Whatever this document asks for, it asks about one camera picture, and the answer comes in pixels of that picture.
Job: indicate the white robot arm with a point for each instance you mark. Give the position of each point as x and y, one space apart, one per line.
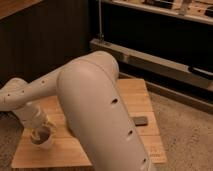
88 95

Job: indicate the white ceramic cup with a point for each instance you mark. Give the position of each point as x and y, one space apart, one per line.
45 138

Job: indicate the dark grey block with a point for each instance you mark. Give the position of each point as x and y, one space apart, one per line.
140 121

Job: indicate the wooden table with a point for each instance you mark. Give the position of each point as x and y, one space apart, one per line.
66 151

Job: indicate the metal shelf rail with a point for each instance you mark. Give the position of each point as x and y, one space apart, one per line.
163 67

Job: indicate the vertical metal pole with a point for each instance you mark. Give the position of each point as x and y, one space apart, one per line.
101 35

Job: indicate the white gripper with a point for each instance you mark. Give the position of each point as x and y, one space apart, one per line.
32 117

